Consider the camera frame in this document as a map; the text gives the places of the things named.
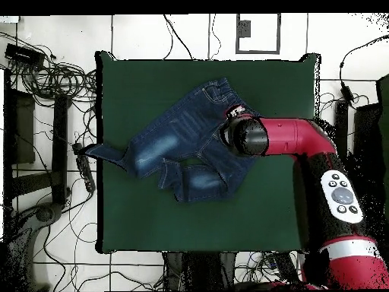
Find black slanted floor bar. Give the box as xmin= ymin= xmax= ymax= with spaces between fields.
xmin=271 ymin=251 xmax=300 ymax=282

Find small grey square plate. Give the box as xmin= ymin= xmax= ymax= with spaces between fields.
xmin=237 ymin=19 xmax=252 ymax=38

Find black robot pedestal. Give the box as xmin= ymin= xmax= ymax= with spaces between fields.
xmin=162 ymin=251 xmax=238 ymax=291

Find tangled black cables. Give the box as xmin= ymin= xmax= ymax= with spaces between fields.
xmin=0 ymin=31 xmax=98 ymax=104

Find black rectangular box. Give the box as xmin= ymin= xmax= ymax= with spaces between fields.
xmin=5 ymin=43 xmax=46 ymax=67

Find black metal stand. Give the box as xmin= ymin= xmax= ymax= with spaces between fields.
xmin=332 ymin=72 xmax=389 ymax=211
xmin=2 ymin=68 xmax=72 ymax=211

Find grey square floor frame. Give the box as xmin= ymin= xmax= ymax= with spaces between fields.
xmin=235 ymin=13 xmax=281 ymax=55

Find blue denim jeans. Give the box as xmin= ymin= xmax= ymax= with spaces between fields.
xmin=79 ymin=76 xmax=262 ymax=204

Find black power adapter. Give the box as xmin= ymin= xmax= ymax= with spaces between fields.
xmin=339 ymin=85 xmax=354 ymax=102

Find grey stand base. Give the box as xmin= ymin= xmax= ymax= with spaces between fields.
xmin=4 ymin=202 xmax=65 ymax=291

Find dark green table cloth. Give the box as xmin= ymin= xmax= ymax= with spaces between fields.
xmin=94 ymin=51 xmax=322 ymax=255

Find black power strip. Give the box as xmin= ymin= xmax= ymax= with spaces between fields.
xmin=71 ymin=141 xmax=97 ymax=194

